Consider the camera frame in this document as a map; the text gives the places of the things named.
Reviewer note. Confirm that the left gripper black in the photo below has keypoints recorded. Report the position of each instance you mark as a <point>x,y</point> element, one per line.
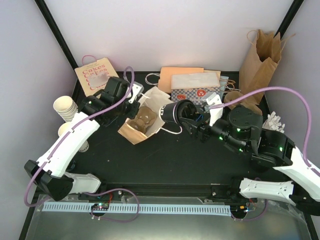
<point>131,114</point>

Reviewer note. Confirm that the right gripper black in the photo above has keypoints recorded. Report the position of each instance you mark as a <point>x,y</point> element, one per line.
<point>202,127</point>

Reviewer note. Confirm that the brown pulp cup carrier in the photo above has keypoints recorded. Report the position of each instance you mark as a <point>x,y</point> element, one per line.
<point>144,119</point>
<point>232,95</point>

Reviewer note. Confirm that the paper coffee cup black sleeve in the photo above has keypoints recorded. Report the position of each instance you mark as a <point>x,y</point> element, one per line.
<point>175,112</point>

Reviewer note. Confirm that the orange paper bag white handles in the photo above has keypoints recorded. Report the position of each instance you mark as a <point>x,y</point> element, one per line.
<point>154,99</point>

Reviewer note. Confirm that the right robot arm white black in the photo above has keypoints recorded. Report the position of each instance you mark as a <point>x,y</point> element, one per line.
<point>243,131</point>

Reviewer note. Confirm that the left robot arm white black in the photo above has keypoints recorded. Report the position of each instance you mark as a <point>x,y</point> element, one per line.
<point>49,172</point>

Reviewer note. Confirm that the blue checkered paper bag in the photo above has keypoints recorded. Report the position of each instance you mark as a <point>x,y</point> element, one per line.
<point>193,86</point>

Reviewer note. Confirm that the flat orange paper bag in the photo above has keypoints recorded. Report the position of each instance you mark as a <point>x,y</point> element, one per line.
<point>166,73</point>

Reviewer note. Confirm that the Cakes printed paper bag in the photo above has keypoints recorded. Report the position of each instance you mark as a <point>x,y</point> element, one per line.
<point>94,74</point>

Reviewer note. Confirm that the upper stack of paper cups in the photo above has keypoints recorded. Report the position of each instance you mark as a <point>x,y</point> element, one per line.
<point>65,107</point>

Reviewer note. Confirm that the stack of paper cups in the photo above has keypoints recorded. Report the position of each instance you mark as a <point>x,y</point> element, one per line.
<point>64,128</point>
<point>65,107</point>

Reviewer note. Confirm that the lower stack of paper cups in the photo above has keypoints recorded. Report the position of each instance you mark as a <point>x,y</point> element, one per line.
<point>64,128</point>

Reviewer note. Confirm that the white wrapped straws in cup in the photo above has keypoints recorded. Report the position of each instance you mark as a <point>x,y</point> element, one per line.
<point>273,123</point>

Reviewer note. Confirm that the tall brown paper bag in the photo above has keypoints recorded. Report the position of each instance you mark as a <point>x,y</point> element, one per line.
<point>261,61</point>

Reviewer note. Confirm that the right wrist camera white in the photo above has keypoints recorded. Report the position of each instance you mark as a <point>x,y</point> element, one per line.
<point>212,104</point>

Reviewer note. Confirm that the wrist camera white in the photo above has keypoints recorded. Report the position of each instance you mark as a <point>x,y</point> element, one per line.
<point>212,104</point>
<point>137,90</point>

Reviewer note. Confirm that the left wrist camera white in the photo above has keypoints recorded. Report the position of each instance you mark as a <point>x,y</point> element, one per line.
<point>137,90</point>

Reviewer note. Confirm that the flat kraft bag brown handles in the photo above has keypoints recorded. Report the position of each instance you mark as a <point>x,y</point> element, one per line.
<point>226,84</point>

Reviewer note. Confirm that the white slotted cable duct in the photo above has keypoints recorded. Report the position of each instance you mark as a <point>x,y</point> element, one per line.
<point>129,208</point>

